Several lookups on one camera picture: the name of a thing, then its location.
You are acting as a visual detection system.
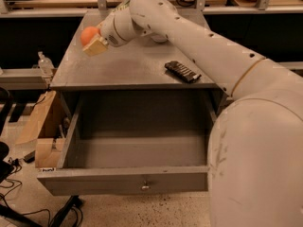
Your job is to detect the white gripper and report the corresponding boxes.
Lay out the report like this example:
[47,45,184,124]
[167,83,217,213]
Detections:
[82,8,152,56]

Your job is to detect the orange fruit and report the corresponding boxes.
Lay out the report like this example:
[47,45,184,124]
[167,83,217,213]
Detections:
[80,26,100,46]

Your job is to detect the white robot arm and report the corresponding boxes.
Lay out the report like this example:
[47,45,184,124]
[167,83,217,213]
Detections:
[80,0,303,227]

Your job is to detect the open grey top drawer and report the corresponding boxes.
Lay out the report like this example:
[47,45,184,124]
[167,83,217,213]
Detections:
[38,90,216,196]

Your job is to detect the metal drawer knob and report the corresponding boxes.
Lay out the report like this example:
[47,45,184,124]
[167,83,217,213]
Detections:
[141,181,151,191]

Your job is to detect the green chip bag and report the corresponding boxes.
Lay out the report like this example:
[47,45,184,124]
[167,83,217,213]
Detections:
[115,0,130,11]

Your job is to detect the grey wooden cabinet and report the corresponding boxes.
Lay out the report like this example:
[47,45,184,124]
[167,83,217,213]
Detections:
[51,9,233,113]

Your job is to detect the clear plastic bottle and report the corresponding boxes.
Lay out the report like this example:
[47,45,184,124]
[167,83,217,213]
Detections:
[38,51,54,77]

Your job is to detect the white ceramic bowl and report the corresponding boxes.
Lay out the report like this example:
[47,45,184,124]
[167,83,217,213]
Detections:
[151,34,168,44]

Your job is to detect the dark chocolate bar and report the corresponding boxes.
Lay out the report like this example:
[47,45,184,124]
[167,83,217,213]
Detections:
[165,61,201,83]

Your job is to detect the brown cardboard box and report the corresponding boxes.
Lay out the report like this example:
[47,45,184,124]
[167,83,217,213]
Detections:
[15,91,66,168]

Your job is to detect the black floor cables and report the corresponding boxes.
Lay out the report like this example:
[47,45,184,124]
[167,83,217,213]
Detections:
[0,157,84,227]

